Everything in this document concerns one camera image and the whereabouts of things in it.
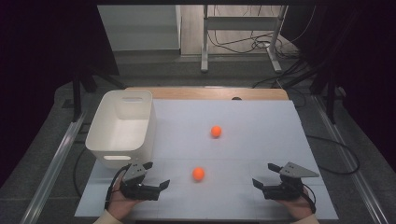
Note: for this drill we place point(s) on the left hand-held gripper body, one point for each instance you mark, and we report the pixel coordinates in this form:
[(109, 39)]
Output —
[(137, 189)]

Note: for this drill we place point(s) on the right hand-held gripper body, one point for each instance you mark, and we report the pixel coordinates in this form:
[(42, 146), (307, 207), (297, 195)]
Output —
[(286, 191)]

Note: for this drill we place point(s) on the orange ball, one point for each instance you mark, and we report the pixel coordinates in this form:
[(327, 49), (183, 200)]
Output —
[(198, 174), (216, 131)]

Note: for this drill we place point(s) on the white plastic bin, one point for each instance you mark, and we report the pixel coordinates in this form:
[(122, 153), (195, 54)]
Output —
[(124, 133)]

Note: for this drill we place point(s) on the person's right hand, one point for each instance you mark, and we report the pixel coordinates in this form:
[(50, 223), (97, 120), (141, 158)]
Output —
[(299, 208)]

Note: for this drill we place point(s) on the person's left hand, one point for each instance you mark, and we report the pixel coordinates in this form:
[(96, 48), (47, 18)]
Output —
[(119, 205)]

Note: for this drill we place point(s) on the white paper table cover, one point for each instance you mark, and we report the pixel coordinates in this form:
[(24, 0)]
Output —
[(249, 155)]

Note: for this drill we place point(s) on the wooden table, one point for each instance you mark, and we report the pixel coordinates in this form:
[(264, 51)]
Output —
[(202, 93)]

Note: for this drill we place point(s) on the black metal stand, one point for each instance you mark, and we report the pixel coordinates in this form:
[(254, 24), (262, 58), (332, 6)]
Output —
[(330, 93), (77, 93)]

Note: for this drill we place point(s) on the white cabinet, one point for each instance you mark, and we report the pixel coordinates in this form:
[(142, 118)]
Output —
[(140, 28)]

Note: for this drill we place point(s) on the dark curtain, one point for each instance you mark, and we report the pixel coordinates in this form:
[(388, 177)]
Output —
[(367, 62), (40, 62)]

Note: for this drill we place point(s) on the aluminium rail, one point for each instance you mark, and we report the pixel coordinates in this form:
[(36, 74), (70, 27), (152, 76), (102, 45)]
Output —
[(351, 174), (53, 168)]

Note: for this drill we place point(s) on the grey metal desk frame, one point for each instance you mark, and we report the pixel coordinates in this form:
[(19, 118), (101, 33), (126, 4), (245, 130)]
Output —
[(205, 37)]

